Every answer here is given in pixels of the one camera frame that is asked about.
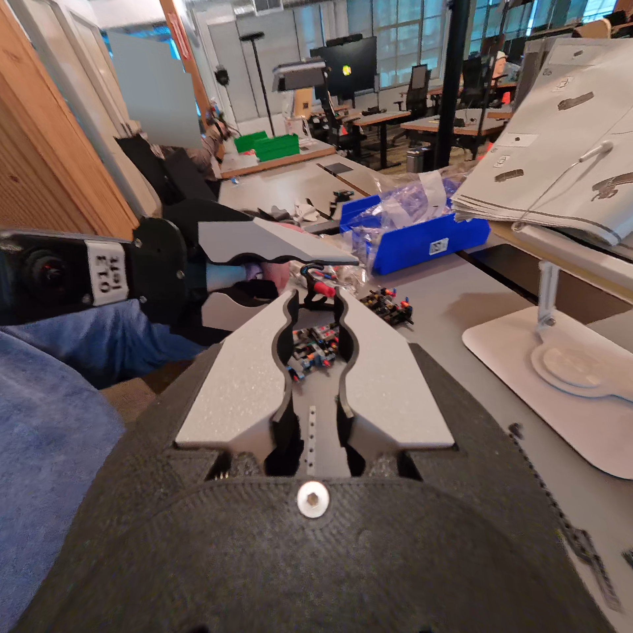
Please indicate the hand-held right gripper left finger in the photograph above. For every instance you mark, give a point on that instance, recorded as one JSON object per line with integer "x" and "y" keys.
{"x": 232, "y": 390}

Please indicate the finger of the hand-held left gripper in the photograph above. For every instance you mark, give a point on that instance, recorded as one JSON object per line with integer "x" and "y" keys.
{"x": 257, "y": 240}
{"x": 222, "y": 316}

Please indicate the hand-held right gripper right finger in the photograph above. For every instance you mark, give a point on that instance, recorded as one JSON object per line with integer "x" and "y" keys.
{"x": 395, "y": 395}

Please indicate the red lego pin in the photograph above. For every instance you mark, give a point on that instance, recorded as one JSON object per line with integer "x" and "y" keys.
{"x": 329, "y": 289}

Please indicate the person's left forearm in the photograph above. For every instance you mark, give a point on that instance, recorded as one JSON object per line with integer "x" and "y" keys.
{"x": 99, "y": 341}

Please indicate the partly built lego model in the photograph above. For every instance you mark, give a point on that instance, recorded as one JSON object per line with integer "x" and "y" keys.
{"x": 385, "y": 306}

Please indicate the thin grey lego beam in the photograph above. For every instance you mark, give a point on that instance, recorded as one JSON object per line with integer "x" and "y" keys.
{"x": 310, "y": 435}

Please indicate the long black lego beam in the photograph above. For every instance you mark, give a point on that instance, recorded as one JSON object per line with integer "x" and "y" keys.
{"x": 583, "y": 549}

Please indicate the person's left hand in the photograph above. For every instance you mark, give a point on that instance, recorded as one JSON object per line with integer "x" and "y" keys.
{"x": 274, "y": 274}

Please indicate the green plastic bin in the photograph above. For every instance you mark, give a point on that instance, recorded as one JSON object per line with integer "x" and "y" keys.
{"x": 279, "y": 148}
{"x": 247, "y": 142}

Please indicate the white book stand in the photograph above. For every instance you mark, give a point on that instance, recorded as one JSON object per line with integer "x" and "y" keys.
{"x": 494, "y": 346}

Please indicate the blue storage bin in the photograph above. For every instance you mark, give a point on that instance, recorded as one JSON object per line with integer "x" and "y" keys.
{"x": 420, "y": 242}

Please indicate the grey waste bin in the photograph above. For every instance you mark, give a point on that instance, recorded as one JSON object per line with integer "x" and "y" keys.
{"x": 419, "y": 160}

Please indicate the black television screen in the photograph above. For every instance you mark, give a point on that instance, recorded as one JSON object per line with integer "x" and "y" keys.
{"x": 346, "y": 69}

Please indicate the person's blue sweater torso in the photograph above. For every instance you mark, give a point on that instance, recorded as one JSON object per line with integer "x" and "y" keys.
{"x": 44, "y": 470}

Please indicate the black floor lamp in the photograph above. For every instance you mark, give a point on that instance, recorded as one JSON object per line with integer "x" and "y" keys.
{"x": 252, "y": 35}

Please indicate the wooden office desk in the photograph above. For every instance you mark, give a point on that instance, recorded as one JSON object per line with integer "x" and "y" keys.
{"x": 445, "y": 123}

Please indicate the black pole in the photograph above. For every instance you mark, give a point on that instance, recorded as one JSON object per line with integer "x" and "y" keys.
{"x": 452, "y": 74}

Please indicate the open instruction booklet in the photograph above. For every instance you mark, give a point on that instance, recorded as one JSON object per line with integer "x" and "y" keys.
{"x": 544, "y": 123}

